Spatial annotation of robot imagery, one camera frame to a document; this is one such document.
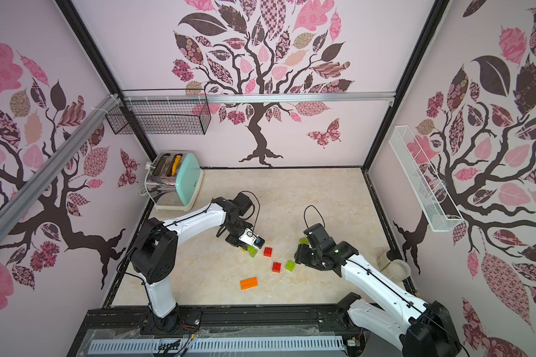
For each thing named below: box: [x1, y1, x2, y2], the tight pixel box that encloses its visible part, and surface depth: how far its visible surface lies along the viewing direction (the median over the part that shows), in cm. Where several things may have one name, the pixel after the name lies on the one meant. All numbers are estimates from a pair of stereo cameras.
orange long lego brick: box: [239, 276, 259, 291], surface depth 83 cm
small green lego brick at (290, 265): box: [285, 259, 296, 272], surface depth 87 cm
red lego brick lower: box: [271, 261, 283, 273], surface depth 86 cm
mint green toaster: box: [144, 151, 204, 211], surface depth 101 cm
